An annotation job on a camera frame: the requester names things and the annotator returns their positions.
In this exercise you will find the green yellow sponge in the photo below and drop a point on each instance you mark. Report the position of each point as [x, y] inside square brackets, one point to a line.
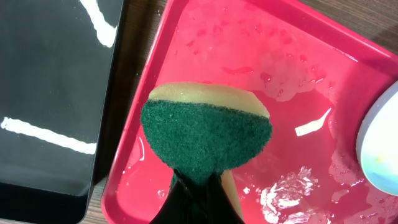
[199, 129]

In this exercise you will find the red plastic tray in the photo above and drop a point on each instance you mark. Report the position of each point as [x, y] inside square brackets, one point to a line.
[316, 78]

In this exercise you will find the white plate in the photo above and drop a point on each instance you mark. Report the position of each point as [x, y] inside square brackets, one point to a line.
[376, 144]

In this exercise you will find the black rectangular tray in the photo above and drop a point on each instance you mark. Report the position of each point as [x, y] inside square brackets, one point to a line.
[56, 60]

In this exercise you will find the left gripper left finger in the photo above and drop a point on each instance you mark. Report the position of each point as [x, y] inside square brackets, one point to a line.
[182, 205]

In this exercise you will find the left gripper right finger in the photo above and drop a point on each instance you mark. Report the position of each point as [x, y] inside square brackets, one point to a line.
[222, 200]

